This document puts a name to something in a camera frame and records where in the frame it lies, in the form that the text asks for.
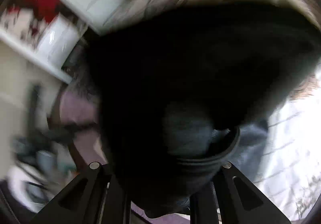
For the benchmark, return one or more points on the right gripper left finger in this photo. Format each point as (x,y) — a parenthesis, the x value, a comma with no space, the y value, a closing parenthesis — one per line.
(93,196)

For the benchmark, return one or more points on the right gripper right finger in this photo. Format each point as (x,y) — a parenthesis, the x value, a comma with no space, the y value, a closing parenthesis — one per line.
(231,198)

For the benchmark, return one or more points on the black cloth garment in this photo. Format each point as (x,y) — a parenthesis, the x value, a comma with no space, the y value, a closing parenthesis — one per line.
(175,87)

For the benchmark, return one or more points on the floral quilted bedspread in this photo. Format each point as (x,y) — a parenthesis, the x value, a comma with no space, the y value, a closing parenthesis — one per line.
(279,154)

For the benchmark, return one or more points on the white shelf cabinet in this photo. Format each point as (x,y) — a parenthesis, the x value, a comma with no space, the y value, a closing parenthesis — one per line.
(45,32)

